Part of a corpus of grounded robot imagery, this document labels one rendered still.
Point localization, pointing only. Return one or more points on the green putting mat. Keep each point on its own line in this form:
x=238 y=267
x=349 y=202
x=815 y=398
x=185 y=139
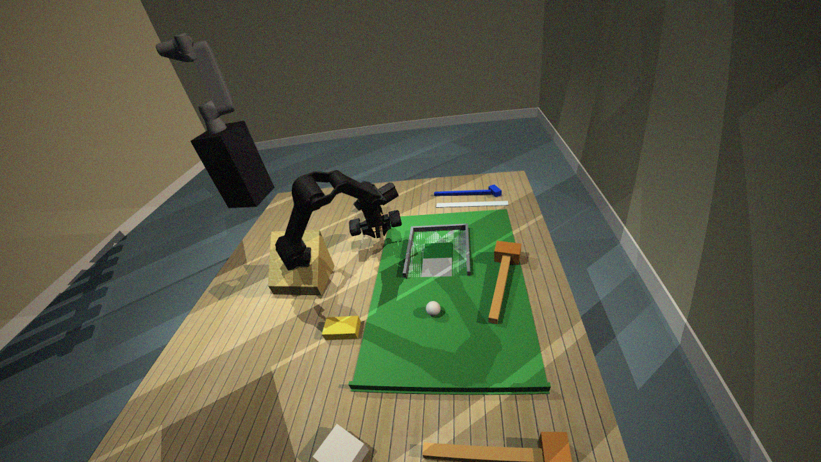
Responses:
x=402 y=343

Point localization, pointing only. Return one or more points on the blue golf putter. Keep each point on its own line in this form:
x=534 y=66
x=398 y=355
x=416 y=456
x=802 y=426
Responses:
x=493 y=189

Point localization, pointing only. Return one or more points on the white golf ball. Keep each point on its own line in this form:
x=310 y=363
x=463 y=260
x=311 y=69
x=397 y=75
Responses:
x=433 y=308

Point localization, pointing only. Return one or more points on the white flat bar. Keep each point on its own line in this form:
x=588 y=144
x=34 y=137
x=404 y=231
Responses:
x=473 y=204

